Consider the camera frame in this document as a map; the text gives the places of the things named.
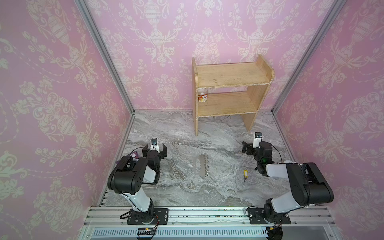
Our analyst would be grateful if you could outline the key with yellow tag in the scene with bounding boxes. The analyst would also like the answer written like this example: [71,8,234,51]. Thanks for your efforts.
[244,170,249,182]

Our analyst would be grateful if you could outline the silver metal keyring bottle opener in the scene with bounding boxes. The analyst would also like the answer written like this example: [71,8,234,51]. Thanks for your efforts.
[193,154,209,179]

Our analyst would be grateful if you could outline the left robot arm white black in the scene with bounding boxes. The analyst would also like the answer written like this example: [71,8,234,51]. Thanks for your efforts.
[107,139,169,225]

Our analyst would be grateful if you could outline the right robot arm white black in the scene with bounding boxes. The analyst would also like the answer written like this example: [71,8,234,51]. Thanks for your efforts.
[242,141,334,224]

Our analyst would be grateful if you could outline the purple Fox's candy bag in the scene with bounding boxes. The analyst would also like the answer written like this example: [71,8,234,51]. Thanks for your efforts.
[116,151,139,164]

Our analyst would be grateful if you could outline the wooden two-tier shelf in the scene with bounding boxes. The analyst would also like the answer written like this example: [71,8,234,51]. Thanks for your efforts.
[191,55,275,133]

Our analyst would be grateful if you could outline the small jar red label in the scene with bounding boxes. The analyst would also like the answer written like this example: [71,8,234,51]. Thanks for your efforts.
[198,89,208,103]

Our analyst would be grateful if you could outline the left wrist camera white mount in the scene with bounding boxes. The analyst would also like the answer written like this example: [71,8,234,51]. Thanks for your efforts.
[150,138,160,153]

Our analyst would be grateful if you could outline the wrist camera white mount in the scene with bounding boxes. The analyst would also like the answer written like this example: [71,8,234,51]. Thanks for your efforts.
[253,132,263,148]
[150,138,160,153]

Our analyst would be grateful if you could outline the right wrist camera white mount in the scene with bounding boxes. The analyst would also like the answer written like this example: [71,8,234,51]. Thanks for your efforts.
[253,132,263,148]

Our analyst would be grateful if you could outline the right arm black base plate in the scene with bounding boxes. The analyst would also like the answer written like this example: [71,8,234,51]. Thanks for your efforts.
[245,206,291,225]

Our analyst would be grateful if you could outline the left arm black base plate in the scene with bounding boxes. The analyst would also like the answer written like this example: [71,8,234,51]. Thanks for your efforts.
[127,208,169,225]

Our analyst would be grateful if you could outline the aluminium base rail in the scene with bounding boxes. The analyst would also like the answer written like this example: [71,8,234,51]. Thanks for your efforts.
[78,206,343,240]

